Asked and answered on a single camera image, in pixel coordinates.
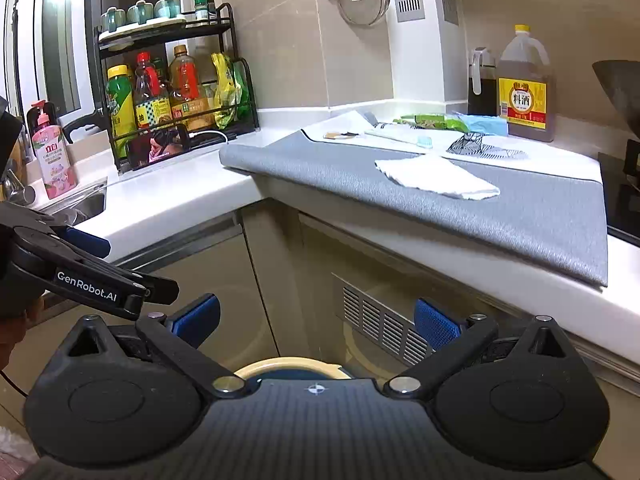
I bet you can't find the black smartphone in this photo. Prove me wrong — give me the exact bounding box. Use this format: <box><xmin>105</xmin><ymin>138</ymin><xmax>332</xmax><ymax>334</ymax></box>
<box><xmin>129</xmin><ymin>127</ymin><xmax>192</xmax><ymax>167</ymax></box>

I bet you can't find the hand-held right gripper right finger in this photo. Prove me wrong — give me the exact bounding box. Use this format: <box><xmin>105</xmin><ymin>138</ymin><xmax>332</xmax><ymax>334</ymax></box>
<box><xmin>383</xmin><ymin>296</ymin><xmax>574</xmax><ymax>401</ymax></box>

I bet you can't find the beige rimmed waste bin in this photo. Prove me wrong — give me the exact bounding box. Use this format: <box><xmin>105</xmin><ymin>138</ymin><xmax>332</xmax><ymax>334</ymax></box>
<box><xmin>234</xmin><ymin>356</ymin><xmax>353</xmax><ymax>382</ymax></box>

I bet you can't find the brown liquid jug yellow label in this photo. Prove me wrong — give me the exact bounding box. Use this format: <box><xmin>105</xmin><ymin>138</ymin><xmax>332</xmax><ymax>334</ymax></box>
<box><xmin>497</xmin><ymin>24</ymin><xmax>557</xmax><ymax>143</ymax></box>

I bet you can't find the steel sink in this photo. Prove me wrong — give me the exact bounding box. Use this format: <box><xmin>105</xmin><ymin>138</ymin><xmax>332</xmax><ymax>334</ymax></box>
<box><xmin>35</xmin><ymin>177</ymin><xmax>108</xmax><ymax>226</ymax></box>

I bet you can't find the dark sauce bottle white lid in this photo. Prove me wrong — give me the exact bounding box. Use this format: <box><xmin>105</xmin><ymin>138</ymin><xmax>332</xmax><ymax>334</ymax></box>
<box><xmin>467</xmin><ymin>47</ymin><xmax>500</xmax><ymax>117</ymax></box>

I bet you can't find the window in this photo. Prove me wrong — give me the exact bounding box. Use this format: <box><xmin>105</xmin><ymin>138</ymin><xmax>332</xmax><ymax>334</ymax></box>
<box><xmin>0</xmin><ymin>0</ymin><xmax>186</xmax><ymax>116</ymax></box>

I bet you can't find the white cable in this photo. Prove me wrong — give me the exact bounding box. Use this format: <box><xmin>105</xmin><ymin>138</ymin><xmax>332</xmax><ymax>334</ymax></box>
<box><xmin>189</xmin><ymin>131</ymin><xmax>229</xmax><ymax>147</ymax></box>

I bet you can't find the white toothbrush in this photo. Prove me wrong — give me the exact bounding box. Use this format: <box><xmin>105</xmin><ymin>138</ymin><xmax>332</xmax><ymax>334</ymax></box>
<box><xmin>364</xmin><ymin>127</ymin><xmax>433</xmax><ymax>150</ymax></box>

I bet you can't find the black cable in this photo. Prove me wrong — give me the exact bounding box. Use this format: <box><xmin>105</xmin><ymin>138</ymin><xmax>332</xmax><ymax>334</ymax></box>
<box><xmin>0</xmin><ymin>369</ymin><xmax>29</xmax><ymax>399</ymax></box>

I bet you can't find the pink dish soap bottle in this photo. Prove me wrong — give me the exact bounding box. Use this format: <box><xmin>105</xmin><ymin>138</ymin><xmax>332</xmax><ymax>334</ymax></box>
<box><xmin>27</xmin><ymin>101</ymin><xmax>78</xmax><ymax>200</ymax></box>

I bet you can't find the beige base cabinet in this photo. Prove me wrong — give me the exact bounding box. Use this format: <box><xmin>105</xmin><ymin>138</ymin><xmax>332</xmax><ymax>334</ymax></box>
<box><xmin>10</xmin><ymin>199</ymin><xmax>640</xmax><ymax>461</ymax></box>

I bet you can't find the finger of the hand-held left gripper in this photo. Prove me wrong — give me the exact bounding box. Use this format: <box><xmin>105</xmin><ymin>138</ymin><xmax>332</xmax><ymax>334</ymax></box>
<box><xmin>30</xmin><ymin>210</ymin><xmax>112</xmax><ymax>260</ymax></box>
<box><xmin>10</xmin><ymin>226</ymin><xmax>180</xmax><ymax>322</ymax></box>

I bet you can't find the green bottle yellow cap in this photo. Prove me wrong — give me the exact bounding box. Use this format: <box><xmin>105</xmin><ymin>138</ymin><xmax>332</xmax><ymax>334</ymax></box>
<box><xmin>106</xmin><ymin>64</ymin><xmax>136</xmax><ymax>146</ymax></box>

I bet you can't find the red cap sauce bottle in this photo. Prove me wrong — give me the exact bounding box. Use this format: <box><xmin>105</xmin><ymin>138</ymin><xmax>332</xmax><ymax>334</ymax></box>
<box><xmin>132</xmin><ymin>52</ymin><xmax>171</xmax><ymax>128</ymax></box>

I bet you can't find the white tissue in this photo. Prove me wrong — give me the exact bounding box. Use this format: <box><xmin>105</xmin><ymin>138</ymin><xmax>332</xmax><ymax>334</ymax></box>
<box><xmin>375</xmin><ymin>154</ymin><xmax>501</xmax><ymax>202</ymax></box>

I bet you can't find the grey and white counter mat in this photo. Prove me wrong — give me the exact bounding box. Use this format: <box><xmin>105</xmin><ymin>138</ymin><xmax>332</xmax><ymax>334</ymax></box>
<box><xmin>219</xmin><ymin>109</ymin><xmax>610</xmax><ymax>288</ymax></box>

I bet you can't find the black glass cooktop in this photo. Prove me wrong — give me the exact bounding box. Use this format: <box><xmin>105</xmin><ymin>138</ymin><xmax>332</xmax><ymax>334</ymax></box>
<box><xmin>597</xmin><ymin>140</ymin><xmax>640</xmax><ymax>248</ymax></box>

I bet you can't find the orange label bottle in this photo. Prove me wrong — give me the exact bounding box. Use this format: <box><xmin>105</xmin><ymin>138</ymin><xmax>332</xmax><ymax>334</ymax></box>
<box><xmin>169</xmin><ymin>45</ymin><xmax>201</xmax><ymax>121</ymax></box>

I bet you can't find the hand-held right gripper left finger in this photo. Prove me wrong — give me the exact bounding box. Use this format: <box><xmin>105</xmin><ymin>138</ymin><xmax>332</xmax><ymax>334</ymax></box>
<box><xmin>66</xmin><ymin>292</ymin><xmax>254</xmax><ymax>401</ymax></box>

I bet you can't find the cream tray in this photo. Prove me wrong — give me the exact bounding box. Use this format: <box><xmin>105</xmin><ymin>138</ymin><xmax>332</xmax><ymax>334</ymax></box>
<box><xmin>97</xmin><ymin>16</ymin><xmax>187</xmax><ymax>42</ymax></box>

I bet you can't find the green plastic packet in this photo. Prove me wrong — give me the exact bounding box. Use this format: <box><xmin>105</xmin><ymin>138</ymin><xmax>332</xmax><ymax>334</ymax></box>
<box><xmin>392</xmin><ymin>112</ymin><xmax>468</xmax><ymax>133</ymax></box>

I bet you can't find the black curved handle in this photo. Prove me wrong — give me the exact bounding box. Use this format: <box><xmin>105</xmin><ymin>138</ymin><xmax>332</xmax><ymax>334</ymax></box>
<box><xmin>62</xmin><ymin>109</ymin><xmax>108</xmax><ymax>143</ymax></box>

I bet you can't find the blue rubber glove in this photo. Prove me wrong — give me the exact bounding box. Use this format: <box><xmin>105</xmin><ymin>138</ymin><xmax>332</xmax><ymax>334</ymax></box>
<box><xmin>452</xmin><ymin>112</ymin><xmax>510</xmax><ymax>137</ymax></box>

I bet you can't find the black spice rack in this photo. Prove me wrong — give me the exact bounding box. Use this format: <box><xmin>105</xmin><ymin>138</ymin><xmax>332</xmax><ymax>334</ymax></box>
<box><xmin>94</xmin><ymin>2</ymin><xmax>258</xmax><ymax>173</ymax></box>

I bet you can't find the black wok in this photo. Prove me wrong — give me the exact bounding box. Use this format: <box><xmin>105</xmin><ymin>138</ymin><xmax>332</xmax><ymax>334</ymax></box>
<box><xmin>592</xmin><ymin>60</ymin><xmax>640</xmax><ymax>141</ymax></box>

